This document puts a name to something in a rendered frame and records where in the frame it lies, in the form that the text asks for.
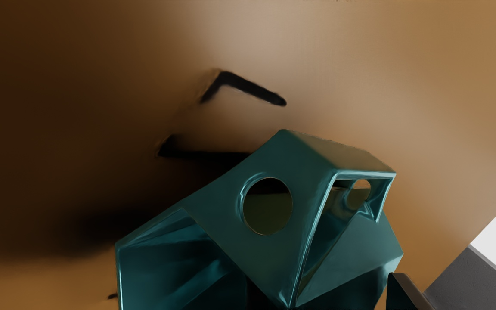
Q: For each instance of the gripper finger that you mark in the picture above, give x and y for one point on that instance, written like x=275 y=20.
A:
x=403 y=295

